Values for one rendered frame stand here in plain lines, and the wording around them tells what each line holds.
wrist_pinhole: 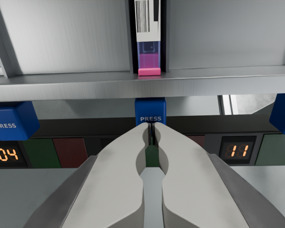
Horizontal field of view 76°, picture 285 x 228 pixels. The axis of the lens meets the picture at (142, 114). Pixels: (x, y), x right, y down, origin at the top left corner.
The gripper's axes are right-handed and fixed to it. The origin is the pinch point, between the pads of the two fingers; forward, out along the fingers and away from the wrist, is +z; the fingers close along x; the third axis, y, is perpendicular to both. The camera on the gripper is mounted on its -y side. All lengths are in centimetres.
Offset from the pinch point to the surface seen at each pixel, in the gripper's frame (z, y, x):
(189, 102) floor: 70, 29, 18
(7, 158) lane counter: 2.6, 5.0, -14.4
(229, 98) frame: 40.2, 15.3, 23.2
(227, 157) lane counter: 2.6, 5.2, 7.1
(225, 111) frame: 36.7, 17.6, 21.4
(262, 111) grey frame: 20.6, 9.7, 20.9
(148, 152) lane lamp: 2.6, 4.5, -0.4
